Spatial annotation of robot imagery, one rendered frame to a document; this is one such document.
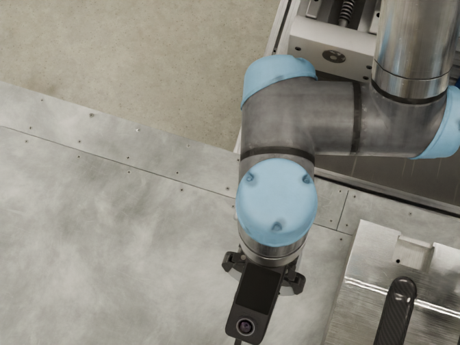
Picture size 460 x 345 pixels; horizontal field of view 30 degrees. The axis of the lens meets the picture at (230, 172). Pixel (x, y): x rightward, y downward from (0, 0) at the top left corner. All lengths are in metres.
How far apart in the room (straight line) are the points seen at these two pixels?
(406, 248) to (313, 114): 0.45
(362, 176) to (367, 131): 1.12
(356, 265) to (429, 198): 0.79
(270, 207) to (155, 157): 0.58
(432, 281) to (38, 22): 1.49
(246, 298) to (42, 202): 0.47
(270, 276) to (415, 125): 0.25
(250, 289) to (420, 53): 0.34
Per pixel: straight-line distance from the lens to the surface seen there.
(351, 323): 1.20
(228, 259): 1.03
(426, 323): 1.22
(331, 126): 0.85
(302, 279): 1.04
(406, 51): 0.81
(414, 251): 1.26
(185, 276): 1.29
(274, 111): 0.84
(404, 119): 0.85
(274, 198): 0.79
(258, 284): 0.97
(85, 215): 1.33
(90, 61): 2.32
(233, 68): 2.28
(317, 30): 1.21
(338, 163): 1.97
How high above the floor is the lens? 2.06
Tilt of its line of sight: 72 degrees down
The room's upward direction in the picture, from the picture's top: 2 degrees counter-clockwise
